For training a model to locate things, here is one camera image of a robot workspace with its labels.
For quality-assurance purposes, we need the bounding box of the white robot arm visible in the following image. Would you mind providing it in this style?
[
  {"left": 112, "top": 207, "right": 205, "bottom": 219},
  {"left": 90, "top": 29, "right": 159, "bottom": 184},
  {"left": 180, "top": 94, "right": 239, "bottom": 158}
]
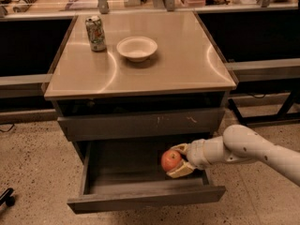
[{"left": 161, "top": 125, "right": 300, "bottom": 186}]

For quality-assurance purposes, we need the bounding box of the black table leg frame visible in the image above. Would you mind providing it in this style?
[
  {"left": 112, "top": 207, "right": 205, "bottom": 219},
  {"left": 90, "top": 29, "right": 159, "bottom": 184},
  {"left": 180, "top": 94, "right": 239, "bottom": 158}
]
[{"left": 228, "top": 90, "right": 300, "bottom": 127}]

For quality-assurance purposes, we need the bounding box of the closed grey top drawer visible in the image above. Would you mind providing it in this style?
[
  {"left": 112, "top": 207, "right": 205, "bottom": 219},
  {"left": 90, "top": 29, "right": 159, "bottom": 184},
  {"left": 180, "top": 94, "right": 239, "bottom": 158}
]
[{"left": 58, "top": 108, "right": 225, "bottom": 142}]

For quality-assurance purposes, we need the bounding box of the black floor cable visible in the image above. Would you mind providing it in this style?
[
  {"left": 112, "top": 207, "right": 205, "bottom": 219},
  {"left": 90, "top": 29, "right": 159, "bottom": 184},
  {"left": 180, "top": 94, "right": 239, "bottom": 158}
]
[{"left": 0, "top": 124, "right": 16, "bottom": 134}]

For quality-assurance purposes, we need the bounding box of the grey drawer cabinet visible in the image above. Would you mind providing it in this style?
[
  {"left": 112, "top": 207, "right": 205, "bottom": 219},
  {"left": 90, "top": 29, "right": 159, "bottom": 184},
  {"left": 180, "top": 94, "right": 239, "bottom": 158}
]
[{"left": 43, "top": 10, "right": 238, "bottom": 161}]

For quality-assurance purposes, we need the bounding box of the crushed green soda can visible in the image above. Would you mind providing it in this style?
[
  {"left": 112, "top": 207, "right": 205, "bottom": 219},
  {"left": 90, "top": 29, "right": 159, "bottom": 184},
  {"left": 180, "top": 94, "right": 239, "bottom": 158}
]
[{"left": 85, "top": 15, "right": 106, "bottom": 52}]

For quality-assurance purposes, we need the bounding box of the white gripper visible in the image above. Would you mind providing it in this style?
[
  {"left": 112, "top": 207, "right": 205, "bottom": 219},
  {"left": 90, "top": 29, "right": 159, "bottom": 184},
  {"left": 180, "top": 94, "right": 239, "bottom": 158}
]
[{"left": 167, "top": 139, "right": 210, "bottom": 178}]

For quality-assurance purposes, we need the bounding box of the white paper bowl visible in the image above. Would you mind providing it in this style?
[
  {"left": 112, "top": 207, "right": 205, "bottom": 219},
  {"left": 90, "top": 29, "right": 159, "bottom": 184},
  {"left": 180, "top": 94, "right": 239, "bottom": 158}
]
[{"left": 116, "top": 37, "right": 158, "bottom": 62}]

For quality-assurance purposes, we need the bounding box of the red apple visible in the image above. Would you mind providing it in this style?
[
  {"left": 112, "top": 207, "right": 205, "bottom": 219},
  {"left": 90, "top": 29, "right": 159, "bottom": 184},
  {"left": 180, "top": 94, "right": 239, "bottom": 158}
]
[{"left": 160, "top": 149, "right": 182, "bottom": 172}]

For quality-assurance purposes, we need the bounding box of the black chair caster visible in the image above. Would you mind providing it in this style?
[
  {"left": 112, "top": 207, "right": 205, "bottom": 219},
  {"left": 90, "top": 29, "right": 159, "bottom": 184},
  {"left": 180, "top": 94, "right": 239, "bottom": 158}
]
[{"left": 0, "top": 187, "right": 15, "bottom": 207}]

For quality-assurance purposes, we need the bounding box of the open grey middle drawer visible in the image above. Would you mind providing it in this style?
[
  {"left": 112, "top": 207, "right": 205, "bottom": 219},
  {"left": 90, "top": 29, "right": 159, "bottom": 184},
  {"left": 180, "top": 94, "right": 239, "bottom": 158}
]
[{"left": 67, "top": 135, "right": 226, "bottom": 214}]

